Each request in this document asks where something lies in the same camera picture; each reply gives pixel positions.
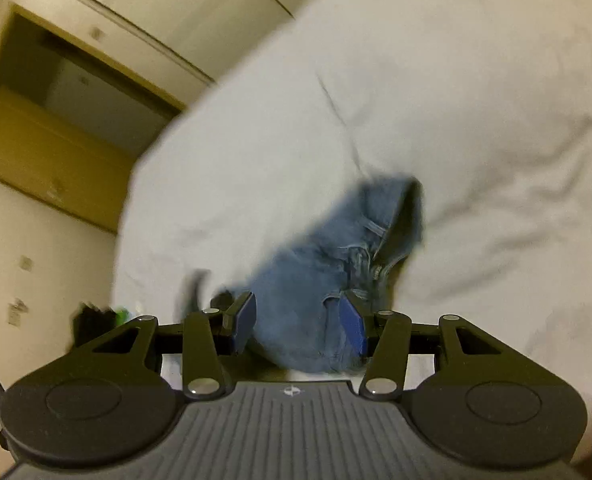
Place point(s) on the blue denim jeans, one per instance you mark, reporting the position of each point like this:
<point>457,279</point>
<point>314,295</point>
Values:
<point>359,247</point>

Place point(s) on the black folded garment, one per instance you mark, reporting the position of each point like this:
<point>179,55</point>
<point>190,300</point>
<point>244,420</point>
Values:
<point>90,322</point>

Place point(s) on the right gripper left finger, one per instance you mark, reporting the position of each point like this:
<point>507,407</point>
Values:
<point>239,315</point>

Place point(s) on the wooden wall niche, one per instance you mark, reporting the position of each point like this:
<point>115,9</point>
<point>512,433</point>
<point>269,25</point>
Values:
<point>71,125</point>

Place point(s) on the white bed duvet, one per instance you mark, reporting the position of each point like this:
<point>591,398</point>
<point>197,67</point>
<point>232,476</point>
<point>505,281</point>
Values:
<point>487,103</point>

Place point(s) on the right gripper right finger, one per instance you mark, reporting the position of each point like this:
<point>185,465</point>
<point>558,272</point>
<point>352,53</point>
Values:
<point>358,323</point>

